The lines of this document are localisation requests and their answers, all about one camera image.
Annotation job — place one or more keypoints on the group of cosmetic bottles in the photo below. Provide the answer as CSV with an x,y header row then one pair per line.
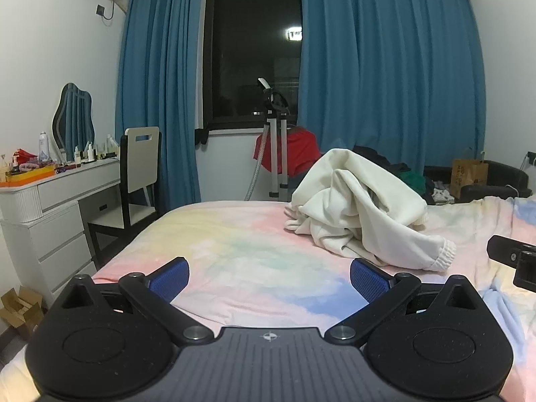
x,y
90,153

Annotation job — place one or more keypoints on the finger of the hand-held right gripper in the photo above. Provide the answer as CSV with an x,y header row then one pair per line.
x,y
504,251

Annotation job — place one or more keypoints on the pastel tie-dye blanket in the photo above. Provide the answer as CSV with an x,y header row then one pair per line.
x,y
230,238

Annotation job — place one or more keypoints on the wall socket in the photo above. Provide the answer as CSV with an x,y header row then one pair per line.
x,y
101,10

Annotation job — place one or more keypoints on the garment steamer stand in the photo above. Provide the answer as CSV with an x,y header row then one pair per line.
x,y
274,146

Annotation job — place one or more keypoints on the black sofa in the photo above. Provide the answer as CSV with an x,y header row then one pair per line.
x,y
504,176

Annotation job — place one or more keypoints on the orange tray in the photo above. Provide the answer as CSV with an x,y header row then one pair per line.
x,y
29,176

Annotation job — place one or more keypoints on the small white cloth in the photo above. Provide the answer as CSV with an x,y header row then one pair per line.
x,y
441,195

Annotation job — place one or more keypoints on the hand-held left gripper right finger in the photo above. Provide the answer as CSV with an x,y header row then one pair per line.
x,y
370,280

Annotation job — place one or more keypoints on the white sweatshirt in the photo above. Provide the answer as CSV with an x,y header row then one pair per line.
x,y
368,209

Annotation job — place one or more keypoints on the red cloth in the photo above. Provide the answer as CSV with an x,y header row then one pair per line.
x,y
299,150

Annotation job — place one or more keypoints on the blue curtain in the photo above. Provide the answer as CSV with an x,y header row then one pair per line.
x,y
398,71
159,92

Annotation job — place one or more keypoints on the brown paper bag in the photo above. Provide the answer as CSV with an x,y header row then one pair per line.
x,y
469,176

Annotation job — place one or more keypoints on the dark clothes pile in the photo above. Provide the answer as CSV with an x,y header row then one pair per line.
x,y
377,157

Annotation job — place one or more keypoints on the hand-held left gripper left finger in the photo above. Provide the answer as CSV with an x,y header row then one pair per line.
x,y
169,278

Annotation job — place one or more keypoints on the white vanity table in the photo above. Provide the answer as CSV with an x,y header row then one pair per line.
x,y
54,226

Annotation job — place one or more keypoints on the wavy frame mirror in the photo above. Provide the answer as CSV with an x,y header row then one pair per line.
x,y
75,121

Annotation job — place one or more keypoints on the cardboard box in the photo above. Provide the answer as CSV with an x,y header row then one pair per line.
x,y
19,312

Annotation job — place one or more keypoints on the dark window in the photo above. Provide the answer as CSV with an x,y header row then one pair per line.
x,y
243,50

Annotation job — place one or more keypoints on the green cloth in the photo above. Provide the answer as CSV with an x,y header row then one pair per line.
x,y
412,180

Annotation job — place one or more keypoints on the white and black chair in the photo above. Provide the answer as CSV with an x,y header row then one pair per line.
x,y
140,163

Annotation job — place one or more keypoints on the white spray bottle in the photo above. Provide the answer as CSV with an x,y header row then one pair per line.
x,y
44,146

